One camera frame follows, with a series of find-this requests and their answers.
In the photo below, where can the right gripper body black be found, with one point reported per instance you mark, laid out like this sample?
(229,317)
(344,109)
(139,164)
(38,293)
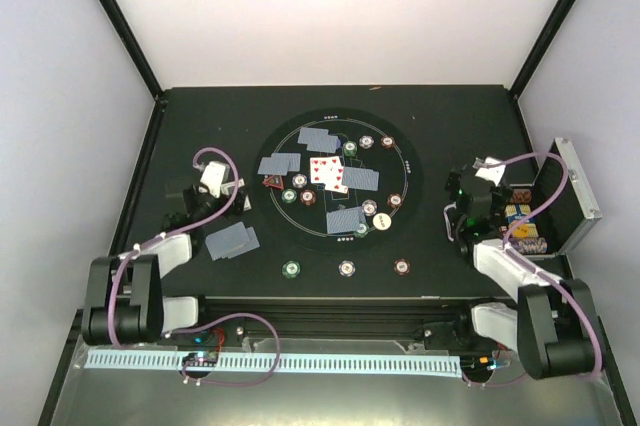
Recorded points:
(454,181)

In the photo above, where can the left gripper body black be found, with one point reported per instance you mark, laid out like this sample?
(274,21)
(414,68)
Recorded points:
(200,214)

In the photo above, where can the red triangular button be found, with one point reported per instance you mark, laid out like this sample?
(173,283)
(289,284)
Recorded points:
(274,182)

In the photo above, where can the brown chips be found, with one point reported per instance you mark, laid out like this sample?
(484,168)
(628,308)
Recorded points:
(308,197)
(395,200)
(387,142)

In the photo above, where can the green chips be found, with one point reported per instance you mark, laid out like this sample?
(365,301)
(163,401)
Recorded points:
(349,149)
(361,230)
(289,196)

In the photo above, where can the brown orange chip stack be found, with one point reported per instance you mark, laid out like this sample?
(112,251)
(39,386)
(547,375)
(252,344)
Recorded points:
(402,267)

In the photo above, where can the dealt card player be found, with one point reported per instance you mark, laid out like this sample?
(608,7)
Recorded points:
(344,220)
(286,162)
(310,135)

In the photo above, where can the green chip stack source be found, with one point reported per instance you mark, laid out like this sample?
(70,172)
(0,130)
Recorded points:
(291,269)

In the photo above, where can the face-down card mat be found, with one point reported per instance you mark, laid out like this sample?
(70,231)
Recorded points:
(360,179)

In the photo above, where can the dealt card top player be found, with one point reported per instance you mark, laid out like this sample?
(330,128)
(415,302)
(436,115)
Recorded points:
(310,135)

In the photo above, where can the face-up hearts card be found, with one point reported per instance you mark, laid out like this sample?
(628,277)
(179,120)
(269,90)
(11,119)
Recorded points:
(319,165)
(333,181)

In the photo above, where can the dealt card bottom player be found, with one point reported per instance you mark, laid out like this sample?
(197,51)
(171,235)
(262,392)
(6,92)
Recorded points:
(344,220)

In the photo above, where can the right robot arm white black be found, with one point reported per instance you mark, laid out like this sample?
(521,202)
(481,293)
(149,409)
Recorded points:
(553,327)

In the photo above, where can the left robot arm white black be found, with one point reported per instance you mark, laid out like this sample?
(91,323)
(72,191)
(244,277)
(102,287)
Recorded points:
(124,300)

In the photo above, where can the boxed card deck in case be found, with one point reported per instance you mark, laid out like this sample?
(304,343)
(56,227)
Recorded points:
(515,213)

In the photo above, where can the brown chip row in case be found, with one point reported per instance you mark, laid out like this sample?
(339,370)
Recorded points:
(521,196)

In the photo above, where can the white card box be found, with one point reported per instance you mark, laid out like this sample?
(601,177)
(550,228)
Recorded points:
(242,195)

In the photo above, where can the purple chip row in case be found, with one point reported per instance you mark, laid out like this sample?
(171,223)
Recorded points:
(530,246)

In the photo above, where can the aluminium poker case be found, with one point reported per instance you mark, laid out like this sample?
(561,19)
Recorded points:
(563,205)

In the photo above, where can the white dealer button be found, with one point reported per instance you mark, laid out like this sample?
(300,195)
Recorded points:
(382,221)

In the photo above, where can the round black poker mat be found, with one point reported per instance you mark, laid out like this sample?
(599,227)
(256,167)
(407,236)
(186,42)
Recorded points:
(399,170)

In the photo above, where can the left circuit board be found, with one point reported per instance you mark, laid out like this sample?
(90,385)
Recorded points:
(200,359)

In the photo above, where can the circuit board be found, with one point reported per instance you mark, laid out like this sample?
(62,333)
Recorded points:
(489,363)
(200,359)

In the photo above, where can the light blue slotted strip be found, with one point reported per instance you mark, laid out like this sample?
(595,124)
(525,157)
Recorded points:
(239,362)

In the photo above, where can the right circuit board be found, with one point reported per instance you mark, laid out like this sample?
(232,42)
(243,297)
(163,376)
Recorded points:
(489,363)

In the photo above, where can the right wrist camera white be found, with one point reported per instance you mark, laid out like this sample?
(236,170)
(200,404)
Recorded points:
(489,169)

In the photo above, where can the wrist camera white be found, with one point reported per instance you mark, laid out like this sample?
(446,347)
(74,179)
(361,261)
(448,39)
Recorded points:
(489,169)
(214,175)

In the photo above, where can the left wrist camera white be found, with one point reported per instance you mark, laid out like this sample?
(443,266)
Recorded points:
(214,175)

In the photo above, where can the black aluminium rail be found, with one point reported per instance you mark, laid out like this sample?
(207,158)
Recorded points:
(350,318)

